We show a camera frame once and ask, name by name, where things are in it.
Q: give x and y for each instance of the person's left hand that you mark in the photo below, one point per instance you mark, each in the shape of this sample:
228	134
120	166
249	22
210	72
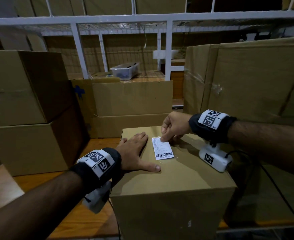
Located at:
130	154

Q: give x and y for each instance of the person's right hand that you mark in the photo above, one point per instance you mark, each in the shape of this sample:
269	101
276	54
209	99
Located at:
177	123

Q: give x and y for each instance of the person's left thumb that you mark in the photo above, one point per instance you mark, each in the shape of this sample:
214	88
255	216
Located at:
150	167

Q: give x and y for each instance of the person's right fingers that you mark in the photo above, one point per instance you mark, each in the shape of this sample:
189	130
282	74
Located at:
166	134

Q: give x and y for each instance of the white barcode label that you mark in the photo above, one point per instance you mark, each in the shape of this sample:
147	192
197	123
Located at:
162	149

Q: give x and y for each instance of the small brown cardboard box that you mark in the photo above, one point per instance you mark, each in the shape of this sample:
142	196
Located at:
177	187

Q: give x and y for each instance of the person's left forearm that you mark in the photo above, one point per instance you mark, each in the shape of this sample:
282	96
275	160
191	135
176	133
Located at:
29	209

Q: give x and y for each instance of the person's right forearm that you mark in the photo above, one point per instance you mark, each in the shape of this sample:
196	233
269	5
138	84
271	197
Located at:
269	144

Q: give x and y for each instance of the open cardboard box blue mark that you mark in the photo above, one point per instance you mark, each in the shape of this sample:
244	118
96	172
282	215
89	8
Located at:
129	107

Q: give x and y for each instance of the clear plastic container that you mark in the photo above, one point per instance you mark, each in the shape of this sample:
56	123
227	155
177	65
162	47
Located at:
125	70

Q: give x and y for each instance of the small white box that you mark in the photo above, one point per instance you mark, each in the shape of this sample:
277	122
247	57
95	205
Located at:
162	54

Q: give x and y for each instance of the white metal shelf rack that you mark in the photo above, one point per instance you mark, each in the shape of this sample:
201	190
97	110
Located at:
169	47

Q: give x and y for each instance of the large taped cardboard box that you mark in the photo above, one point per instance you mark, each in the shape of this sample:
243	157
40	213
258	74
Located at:
249	79

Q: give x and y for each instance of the flat cardboard sheet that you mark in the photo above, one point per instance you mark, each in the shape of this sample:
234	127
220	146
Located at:
0	187

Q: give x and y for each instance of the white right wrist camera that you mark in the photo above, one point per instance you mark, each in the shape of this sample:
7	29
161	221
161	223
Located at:
215	158

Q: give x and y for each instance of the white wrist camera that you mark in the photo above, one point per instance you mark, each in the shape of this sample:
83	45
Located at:
98	197
215	158

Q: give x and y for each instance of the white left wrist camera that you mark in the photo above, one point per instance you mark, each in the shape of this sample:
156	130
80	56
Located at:
98	197

